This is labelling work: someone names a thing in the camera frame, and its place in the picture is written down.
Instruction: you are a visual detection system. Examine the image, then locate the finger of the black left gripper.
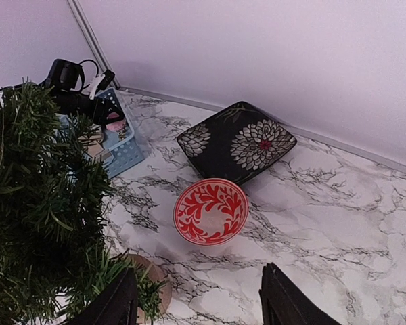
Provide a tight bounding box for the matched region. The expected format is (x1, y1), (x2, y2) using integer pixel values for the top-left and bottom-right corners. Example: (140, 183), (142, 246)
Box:
(99, 100), (125, 125)

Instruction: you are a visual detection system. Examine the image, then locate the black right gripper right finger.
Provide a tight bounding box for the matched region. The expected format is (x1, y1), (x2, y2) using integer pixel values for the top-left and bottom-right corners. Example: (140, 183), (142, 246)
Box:
(259, 263), (335, 325)

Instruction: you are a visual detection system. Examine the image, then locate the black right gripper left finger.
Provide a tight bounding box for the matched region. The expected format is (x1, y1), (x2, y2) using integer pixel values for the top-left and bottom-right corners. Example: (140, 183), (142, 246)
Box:
(67, 268), (138, 325)

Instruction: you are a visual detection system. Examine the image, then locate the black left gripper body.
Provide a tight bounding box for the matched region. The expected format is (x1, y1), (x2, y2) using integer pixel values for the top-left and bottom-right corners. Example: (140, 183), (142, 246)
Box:
(54, 92), (104, 124)

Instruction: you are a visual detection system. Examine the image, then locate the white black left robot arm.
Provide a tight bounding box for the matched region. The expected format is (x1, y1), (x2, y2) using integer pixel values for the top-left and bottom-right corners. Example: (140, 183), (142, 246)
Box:
(38, 58), (126, 131)

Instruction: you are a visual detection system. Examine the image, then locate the small green christmas tree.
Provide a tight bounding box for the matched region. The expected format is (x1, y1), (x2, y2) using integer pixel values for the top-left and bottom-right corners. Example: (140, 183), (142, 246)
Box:
(0, 81), (165, 324)

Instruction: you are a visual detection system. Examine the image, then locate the pink fluffy pompom ornament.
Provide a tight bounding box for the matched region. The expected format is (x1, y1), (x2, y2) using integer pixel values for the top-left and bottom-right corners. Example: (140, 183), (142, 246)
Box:
(106, 119), (126, 133)

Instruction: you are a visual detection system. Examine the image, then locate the gold berry sprig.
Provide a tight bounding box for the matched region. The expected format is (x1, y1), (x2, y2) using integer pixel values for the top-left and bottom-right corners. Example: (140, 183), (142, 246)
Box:
(117, 126), (128, 142)

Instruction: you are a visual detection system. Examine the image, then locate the light blue perforated plastic basket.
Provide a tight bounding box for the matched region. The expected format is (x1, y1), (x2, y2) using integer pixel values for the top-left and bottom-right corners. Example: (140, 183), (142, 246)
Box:
(59, 87), (144, 179)

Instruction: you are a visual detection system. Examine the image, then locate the beige burlap bow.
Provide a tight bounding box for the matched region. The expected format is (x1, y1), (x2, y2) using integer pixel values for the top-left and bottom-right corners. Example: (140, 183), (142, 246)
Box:
(78, 131), (104, 158)

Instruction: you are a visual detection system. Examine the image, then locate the red white patterned bowl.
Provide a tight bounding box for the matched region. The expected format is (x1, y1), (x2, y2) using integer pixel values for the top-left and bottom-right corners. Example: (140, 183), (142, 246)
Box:
(173, 178), (249, 246)

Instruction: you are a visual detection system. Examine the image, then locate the left aluminium corner post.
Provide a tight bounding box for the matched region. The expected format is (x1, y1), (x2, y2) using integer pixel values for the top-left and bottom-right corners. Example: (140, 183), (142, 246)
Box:
(66, 0), (113, 70)

